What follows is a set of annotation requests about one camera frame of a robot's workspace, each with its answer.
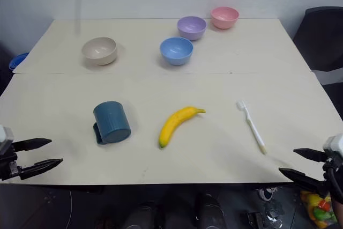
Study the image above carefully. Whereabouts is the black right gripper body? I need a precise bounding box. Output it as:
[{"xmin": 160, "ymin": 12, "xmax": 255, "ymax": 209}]
[{"xmin": 322, "ymin": 152, "xmax": 343, "ymax": 195}]

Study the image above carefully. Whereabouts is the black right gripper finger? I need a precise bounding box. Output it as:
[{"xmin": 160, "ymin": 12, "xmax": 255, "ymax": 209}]
[
  {"xmin": 278, "ymin": 167, "xmax": 329, "ymax": 198},
  {"xmin": 293, "ymin": 147, "xmax": 327, "ymax": 163}
]

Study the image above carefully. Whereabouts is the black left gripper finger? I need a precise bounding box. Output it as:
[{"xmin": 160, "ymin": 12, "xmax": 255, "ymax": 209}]
[
  {"xmin": 19, "ymin": 158, "xmax": 64, "ymax": 181},
  {"xmin": 12, "ymin": 138, "xmax": 53, "ymax": 152}
]

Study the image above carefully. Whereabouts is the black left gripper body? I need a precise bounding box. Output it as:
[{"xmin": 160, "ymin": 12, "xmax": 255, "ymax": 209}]
[{"xmin": 0, "ymin": 143, "xmax": 22, "ymax": 182}]

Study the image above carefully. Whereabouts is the bag of colourful toys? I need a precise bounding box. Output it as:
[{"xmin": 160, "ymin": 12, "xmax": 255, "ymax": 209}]
[{"xmin": 299, "ymin": 190, "xmax": 338, "ymax": 227}]

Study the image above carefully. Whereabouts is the white toothbrush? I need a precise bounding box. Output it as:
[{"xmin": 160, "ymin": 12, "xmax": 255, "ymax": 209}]
[{"xmin": 236, "ymin": 100, "xmax": 268, "ymax": 155}]

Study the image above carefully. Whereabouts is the dark blue ribbed cup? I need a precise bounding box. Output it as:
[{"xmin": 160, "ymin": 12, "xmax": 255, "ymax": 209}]
[{"xmin": 92, "ymin": 101, "xmax": 132, "ymax": 146}]

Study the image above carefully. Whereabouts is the stack of blue bowls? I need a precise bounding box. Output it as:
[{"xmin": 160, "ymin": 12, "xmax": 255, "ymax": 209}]
[{"xmin": 8, "ymin": 53, "xmax": 29, "ymax": 71}]

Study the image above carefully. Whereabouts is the beige bowl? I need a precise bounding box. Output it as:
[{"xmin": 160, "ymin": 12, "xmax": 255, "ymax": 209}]
[{"xmin": 81, "ymin": 36, "xmax": 118, "ymax": 66}]

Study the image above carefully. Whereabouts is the black chair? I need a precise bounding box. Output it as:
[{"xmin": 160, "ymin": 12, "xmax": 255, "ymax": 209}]
[{"xmin": 292, "ymin": 6, "xmax": 343, "ymax": 122}]

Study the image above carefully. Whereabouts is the yellow banana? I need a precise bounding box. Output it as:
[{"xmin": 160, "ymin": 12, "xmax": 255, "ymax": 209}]
[{"xmin": 158, "ymin": 106, "xmax": 206, "ymax": 150}]

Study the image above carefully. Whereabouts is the pink bowl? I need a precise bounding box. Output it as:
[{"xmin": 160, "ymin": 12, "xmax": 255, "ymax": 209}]
[{"xmin": 210, "ymin": 6, "xmax": 240, "ymax": 30}]

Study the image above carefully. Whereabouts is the blue bowl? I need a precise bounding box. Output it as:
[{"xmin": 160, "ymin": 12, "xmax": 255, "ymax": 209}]
[{"xmin": 159, "ymin": 36, "xmax": 194, "ymax": 67}]

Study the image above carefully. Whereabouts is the purple bowl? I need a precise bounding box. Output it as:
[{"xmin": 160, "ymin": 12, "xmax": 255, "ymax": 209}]
[{"xmin": 176, "ymin": 16, "xmax": 207, "ymax": 42}]

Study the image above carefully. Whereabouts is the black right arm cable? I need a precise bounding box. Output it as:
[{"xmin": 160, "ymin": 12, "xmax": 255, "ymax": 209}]
[{"xmin": 322, "ymin": 160, "xmax": 343, "ymax": 206}]

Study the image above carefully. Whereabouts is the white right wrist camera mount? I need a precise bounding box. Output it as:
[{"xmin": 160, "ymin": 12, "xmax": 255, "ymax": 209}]
[{"xmin": 322, "ymin": 135, "xmax": 343, "ymax": 158}]

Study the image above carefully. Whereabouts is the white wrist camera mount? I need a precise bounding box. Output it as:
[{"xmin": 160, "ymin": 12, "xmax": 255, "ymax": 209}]
[
  {"xmin": 0, "ymin": 125, "xmax": 14, "ymax": 150},
  {"xmin": 322, "ymin": 135, "xmax": 343, "ymax": 158}
]

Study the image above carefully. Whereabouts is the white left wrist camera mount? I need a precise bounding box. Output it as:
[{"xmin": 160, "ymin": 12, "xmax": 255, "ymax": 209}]
[{"xmin": 0, "ymin": 125, "xmax": 14, "ymax": 150}]

